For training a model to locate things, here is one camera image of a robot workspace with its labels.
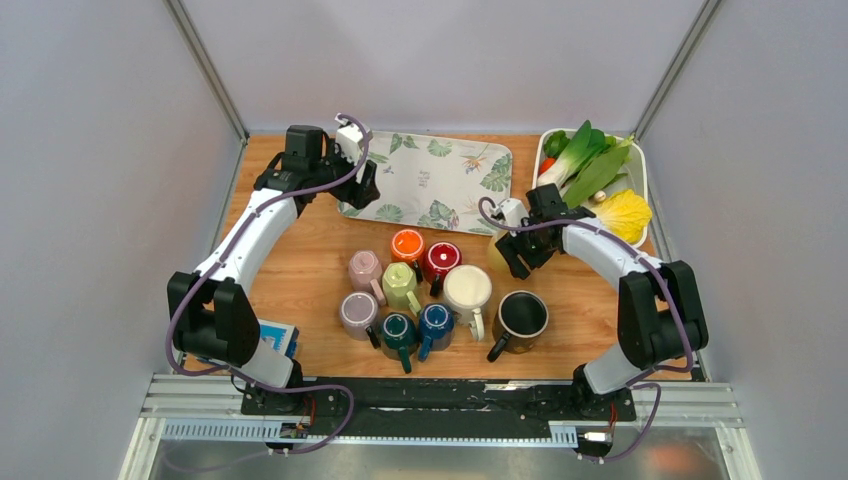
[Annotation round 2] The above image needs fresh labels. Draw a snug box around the leaf pattern tray mat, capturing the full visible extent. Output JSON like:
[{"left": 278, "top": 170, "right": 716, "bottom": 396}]
[{"left": 337, "top": 131, "right": 513, "bottom": 236}]

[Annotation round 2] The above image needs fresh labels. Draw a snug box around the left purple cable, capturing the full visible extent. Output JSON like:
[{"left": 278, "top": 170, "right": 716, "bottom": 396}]
[{"left": 163, "top": 113, "right": 372, "bottom": 456}]

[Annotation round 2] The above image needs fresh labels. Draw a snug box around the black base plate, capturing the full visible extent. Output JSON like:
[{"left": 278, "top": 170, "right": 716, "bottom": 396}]
[{"left": 241, "top": 377, "right": 636, "bottom": 440}]

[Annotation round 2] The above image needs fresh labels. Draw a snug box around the red tomato toy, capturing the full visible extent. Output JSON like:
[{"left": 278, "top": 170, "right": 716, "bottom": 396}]
[{"left": 538, "top": 157, "right": 557, "bottom": 176}]

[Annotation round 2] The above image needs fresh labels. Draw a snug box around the pink mug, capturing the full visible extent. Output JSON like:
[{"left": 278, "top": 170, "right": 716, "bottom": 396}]
[{"left": 348, "top": 250, "right": 387, "bottom": 306}]

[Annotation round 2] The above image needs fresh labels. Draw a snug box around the mauve mug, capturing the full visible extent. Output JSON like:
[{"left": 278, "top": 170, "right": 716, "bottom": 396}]
[{"left": 339, "top": 292, "right": 381, "bottom": 349}]

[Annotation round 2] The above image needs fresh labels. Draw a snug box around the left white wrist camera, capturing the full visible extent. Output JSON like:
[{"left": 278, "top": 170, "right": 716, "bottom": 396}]
[{"left": 335, "top": 114, "right": 370, "bottom": 165}]

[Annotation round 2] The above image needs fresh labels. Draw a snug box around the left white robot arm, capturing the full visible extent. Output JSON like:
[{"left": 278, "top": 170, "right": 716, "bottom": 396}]
[{"left": 165, "top": 114, "right": 380, "bottom": 415}]

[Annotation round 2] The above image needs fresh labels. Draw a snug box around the cream cat pattern mug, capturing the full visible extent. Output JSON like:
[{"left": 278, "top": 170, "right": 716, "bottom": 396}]
[{"left": 443, "top": 265, "right": 493, "bottom": 342}]

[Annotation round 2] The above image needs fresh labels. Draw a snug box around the purple cable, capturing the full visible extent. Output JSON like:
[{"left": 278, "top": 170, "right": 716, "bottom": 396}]
[
  {"left": 163, "top": 113, "right": 372, "bottom": 456},
  {"left": 478, "top": 196, "right": 696, "bottom": 464}
]

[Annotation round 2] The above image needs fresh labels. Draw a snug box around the orange mug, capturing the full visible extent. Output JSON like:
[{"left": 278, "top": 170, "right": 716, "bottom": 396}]
[{"left": 390, "top": 228, "right": 426, "bottom": 266}]

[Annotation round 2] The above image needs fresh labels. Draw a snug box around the white vegetable tub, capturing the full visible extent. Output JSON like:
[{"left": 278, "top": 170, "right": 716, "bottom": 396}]
[{"left": 531, "top": 128, "right": 650, "bottom": 250}]

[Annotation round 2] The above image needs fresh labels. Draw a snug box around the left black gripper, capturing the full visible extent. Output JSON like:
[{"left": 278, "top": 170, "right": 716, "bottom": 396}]
[{"left": 310, "top": 140, "right": 381, "bottom": 210}]

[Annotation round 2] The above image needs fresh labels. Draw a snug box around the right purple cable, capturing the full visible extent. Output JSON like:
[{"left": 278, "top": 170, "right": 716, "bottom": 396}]
[{"left": 478, "top": 196, "right": 696, "bottom": 464}]

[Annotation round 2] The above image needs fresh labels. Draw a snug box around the pale yellow mug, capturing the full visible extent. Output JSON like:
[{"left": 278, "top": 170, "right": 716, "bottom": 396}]
[{"left": 486, "top": 231, "right": 510, "bottom": 275}]

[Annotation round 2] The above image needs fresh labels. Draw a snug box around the black floral mug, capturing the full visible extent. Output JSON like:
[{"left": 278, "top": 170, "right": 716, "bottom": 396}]
[{"left": 486, "top": 290, "right": 550, "bottom": 363}]

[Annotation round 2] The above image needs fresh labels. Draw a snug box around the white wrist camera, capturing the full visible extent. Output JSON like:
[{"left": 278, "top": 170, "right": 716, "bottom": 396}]
[
  {"left": 492, "top": 198, "right": 528, "bottom": 232},
  {"left": 335, "top": 114, "right": 370, "bottom": 165}
]

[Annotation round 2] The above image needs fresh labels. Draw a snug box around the green bok choy toy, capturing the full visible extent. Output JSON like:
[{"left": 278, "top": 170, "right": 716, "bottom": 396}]
[{"left": 537, "top": 120, "right": 635, "bottom": 207}]

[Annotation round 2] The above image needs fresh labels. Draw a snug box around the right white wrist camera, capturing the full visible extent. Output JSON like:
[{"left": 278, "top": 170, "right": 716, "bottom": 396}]
[{"left": 492, "top": 198, "right": 528, "bottom": 232}]

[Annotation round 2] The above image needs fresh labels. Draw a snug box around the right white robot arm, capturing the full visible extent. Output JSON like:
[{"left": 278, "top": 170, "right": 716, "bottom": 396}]
[{"left": 478, "top": 185, "right": 709, "bottom": 418}]

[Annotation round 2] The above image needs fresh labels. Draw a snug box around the green bell pepper toy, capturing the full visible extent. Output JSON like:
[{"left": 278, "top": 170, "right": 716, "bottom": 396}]
[{"left": 543, "top": 130, "right": 570, "bottom": 158}]

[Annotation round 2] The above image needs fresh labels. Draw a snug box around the light green faceted mug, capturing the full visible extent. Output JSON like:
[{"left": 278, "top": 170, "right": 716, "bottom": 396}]
[{"left": 382, "top": 262, "right": 422, "bottom": 318}]

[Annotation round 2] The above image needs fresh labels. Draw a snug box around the teal mug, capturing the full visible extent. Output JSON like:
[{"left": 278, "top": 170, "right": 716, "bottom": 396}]
[{"left": 380, "top": 312, "right": 420, "bottom": 374}]

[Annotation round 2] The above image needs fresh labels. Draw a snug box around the blue booklet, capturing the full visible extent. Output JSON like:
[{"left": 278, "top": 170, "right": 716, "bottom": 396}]
[{"left": 258, "top": 319, "right": 300, "bottom": 359}]

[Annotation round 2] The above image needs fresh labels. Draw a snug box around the red mug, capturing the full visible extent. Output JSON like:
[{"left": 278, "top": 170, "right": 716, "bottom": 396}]
[{"left": 422, "top": 241, "right": 462, "bottom": 298}]

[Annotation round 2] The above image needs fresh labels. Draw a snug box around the blue mug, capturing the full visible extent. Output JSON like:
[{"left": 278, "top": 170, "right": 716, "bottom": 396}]
[{"left": 418, "top": 303, "right": 455, "bottom": 362}]

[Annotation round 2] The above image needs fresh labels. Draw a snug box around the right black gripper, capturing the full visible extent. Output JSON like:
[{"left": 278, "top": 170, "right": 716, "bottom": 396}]
[{"left": 495, "top": 214, "right": 556, "bottom": 279}]

